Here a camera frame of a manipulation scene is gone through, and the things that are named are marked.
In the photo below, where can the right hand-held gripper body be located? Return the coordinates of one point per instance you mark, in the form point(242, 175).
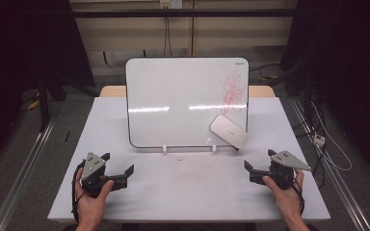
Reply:
point(284, 163)

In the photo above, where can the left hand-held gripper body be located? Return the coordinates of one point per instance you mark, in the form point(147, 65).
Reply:
point(91, 166)

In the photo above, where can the white whiteboard eraser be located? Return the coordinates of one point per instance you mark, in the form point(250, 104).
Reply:
point(229, 131)

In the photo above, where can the white whiteboard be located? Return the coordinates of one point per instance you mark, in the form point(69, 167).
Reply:
point(173, 96)

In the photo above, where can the person's right hand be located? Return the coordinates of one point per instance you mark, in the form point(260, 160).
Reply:
point(285, 199)

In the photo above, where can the person's left hand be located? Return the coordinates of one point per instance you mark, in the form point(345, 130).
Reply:
point(91, 207)

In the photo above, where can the white power strip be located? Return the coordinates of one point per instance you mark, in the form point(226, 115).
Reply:
point(319, 140)

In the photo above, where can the white whiteboard stand clip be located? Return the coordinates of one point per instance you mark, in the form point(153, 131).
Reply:
point(164, 148)
point(214, 148)

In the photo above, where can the wooden table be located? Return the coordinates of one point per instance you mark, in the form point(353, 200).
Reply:
point(112, 91)

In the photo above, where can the white table cover sheet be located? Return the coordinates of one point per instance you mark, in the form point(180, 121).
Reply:
point(186, 186)

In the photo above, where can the black metal stand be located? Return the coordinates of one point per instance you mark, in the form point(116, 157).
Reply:
point(44, 106)

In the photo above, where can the black horizontal bar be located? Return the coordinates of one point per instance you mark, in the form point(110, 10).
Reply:
point(179, 13)

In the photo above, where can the metal floor rail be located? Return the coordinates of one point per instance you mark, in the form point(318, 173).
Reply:
point(334, 173)
point(22, 173)

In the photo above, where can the thin brown wall pipe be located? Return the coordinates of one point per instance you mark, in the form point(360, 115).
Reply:
point(192, 29)

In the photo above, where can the white wall socket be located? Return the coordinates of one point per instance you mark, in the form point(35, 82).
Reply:
point(171, 4)

